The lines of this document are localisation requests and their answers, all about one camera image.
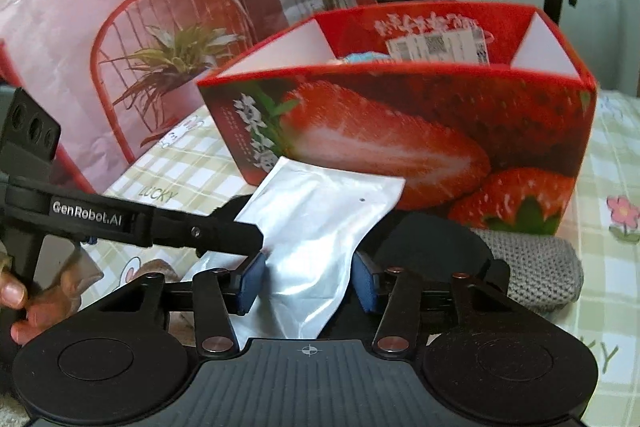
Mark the white soft pouch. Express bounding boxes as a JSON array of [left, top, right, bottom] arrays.
[[182, 155, 407, 348]]

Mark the person's left hand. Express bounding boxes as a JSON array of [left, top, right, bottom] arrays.
[[1, 251, 103, 346]]

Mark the checkered plaid tablecloth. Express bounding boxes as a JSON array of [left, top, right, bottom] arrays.
[[107, 91, 639, 426]]

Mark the grey knitted cloth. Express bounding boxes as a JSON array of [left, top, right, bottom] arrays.
[[473, 229, 584, 314]]

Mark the red strawberry cardboard box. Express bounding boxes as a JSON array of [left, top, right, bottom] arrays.
[[198, 1, 597, 235]]

